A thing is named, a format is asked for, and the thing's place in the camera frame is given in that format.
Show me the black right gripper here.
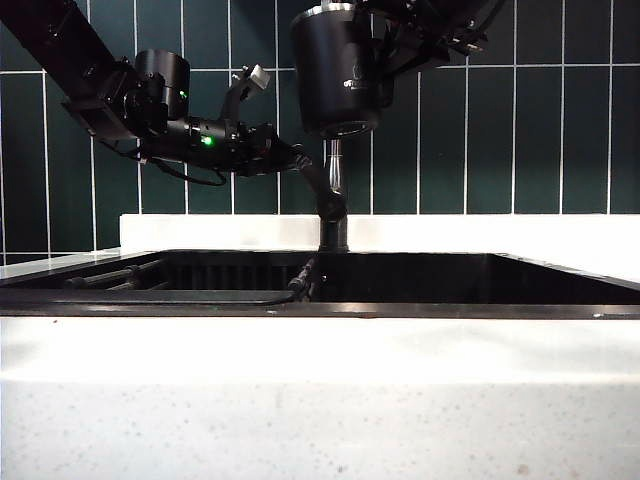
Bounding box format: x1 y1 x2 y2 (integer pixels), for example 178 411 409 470
357 0 490 79

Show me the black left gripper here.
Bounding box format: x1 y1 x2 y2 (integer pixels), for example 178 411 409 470
228 122 314 178

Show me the black mug with steel rim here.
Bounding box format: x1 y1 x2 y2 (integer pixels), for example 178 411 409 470
291 0 396 140

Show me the dark metal kitchen faucet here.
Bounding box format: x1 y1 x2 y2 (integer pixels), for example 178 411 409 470
292 137 349 254

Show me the black steel kitchen sink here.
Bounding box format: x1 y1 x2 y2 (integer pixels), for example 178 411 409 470
0 249 640 320

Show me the black slotted drain basket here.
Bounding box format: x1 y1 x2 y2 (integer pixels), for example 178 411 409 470
167 262 304 292

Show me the black roll-up drying rack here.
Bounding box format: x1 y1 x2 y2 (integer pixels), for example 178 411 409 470
0 257 317 307

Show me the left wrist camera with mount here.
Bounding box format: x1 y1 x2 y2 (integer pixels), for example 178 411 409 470
219 63 271 126

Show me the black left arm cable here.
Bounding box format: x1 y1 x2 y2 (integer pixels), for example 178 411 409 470
138 148 229 188

